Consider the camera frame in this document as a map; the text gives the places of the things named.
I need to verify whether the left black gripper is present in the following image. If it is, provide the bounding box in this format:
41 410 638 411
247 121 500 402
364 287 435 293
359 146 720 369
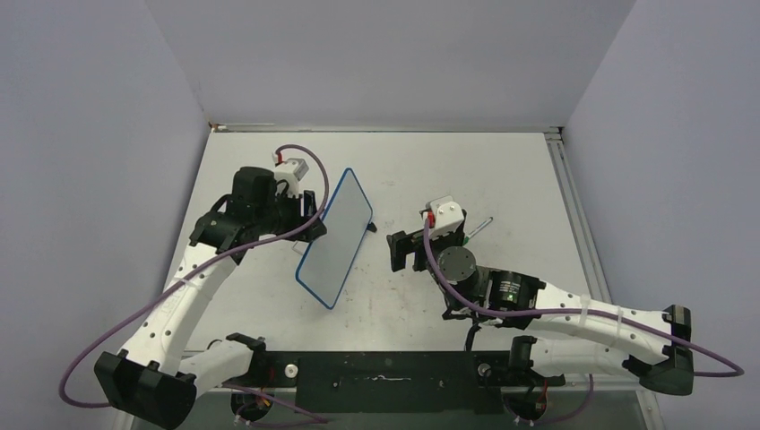
254 187 324 242

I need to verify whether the blue framed whiteboard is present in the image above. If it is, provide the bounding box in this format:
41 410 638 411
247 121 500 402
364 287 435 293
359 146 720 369
295 168 374 310

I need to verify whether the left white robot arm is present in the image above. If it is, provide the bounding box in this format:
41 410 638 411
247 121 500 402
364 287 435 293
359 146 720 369
94 159 326 429

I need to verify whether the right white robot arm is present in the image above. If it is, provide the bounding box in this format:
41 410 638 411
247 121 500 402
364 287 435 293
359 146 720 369
386 202 695 396

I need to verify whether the green capped marker pen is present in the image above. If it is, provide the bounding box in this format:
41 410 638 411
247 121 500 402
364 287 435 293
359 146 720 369
463 217 494 245

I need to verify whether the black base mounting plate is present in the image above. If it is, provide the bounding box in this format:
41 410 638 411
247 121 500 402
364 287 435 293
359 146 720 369
232 351 566 414

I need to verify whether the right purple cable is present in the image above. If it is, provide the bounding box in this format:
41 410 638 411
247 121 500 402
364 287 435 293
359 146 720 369
421 219 745 427

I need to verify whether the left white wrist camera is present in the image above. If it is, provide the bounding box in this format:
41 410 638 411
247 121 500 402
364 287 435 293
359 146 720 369
272 152 309 183

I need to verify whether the aluminium frame rail back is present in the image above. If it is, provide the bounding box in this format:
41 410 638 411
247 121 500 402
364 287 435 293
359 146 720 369
210 123 561 134

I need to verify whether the aluminium frame rail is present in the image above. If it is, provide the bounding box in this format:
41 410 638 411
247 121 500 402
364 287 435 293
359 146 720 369
210 123 561 134
544 128 612 304

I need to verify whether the aluminium frame rail right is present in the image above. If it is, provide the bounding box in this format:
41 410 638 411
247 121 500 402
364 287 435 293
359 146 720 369
544 128 612 304

